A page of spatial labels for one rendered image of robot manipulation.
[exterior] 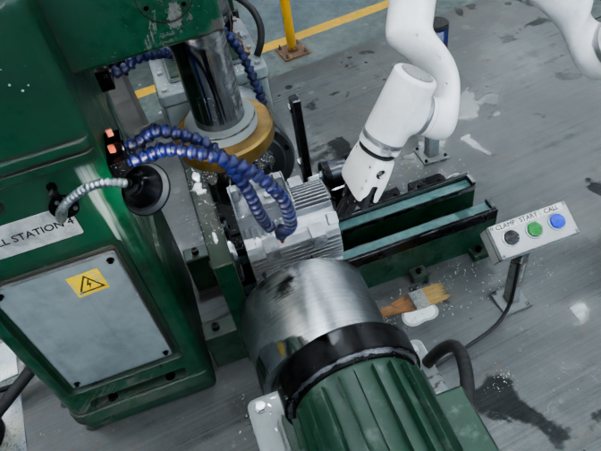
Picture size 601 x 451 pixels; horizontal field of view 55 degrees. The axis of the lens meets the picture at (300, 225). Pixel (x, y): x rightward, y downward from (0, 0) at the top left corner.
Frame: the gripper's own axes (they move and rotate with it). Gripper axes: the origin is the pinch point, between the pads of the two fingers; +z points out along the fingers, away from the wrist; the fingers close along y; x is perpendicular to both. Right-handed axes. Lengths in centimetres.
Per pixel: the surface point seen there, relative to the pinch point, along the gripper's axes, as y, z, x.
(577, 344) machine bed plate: -33, 6, -47
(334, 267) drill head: -17.9, -0.6, 10.5
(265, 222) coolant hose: -10.0, -3.3, 22.6
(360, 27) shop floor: 246, 45, -140
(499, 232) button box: -17.6, -11.2, -22.4
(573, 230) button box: -21.7, -16.3, -35.6
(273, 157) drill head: 24.4, 6.1, 6.9
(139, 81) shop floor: 260, 118, -13
